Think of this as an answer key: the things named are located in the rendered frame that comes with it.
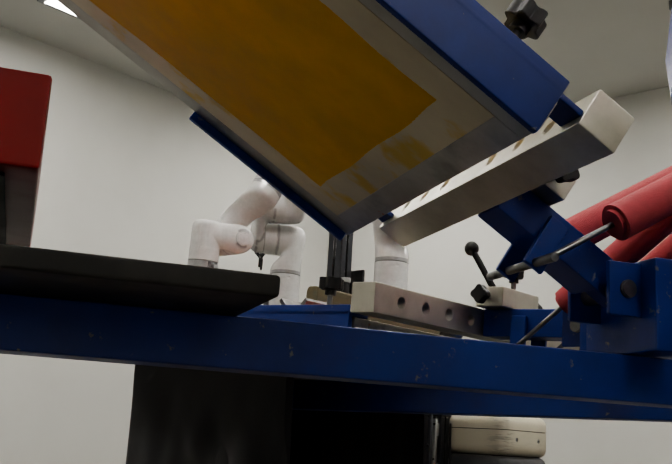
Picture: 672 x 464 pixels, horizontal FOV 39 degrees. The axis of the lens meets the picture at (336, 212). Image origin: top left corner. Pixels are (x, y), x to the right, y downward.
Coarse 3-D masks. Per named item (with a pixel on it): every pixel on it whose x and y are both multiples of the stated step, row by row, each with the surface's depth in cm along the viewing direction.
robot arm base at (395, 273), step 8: (376, 264) 266; (384, 264) 263; (392, 264) 263; (400, 264) 263; (376, 272) 265; (384, 272) 263; (392, 272) 262; (400, 272) 263; (376, 280) 264; (384, 280) 262; (392, 280) 262; (400, 280) 263
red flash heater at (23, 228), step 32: (0, 96) 85; (32, 96) 86; (0, 128) 85; (32, 128) 85; (0, 160) 84; (32, 160) 85; (0, 192) 93; (32, 192) 94; (0, 224) 108; (32, 224) 109
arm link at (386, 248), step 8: (376, 224) 269; (376, 232) 268; (384, 232) 267; (376, 240) 268; (384, 240) 266; (392, 240) 267; (376, 248) 267; (384, 248) 265; (392, 248) 264; (400, 248) 266; (376, 256) 266; (384, 256) 264; (392, 256) 263; (400, 256) 264; (408, 256) 267
